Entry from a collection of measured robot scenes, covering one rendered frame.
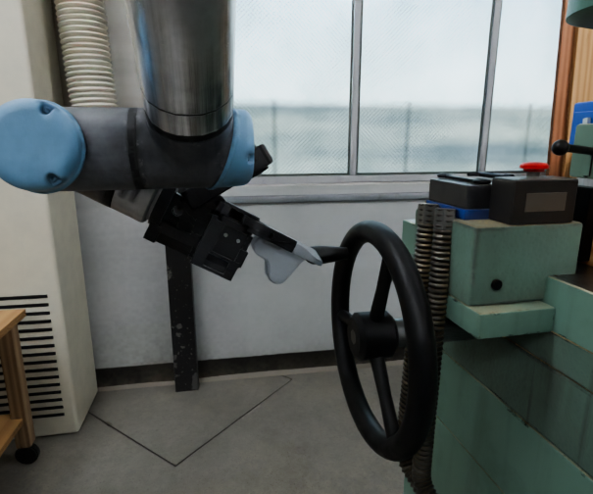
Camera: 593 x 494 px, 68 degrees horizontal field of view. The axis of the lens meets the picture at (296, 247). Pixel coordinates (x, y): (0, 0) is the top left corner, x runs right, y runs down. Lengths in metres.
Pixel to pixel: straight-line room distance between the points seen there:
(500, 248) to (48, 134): 0.44
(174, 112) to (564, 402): 0.50
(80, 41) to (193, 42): 1.40
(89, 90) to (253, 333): 1.15
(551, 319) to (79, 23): 1.56
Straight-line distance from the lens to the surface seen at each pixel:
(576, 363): 0.56
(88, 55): 1.70
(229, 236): 0.52
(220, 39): 0.34
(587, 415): 0.57
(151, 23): 0.33
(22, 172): 0.41
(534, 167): 0.56
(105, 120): 0.43
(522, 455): 0.67
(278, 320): 2.00
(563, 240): 0.58
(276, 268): 0.54
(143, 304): 1.97
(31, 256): 1.69
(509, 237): 0.53
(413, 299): 0.45
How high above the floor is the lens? 1.05
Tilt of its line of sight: 14 degrees down
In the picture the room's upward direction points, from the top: straight up
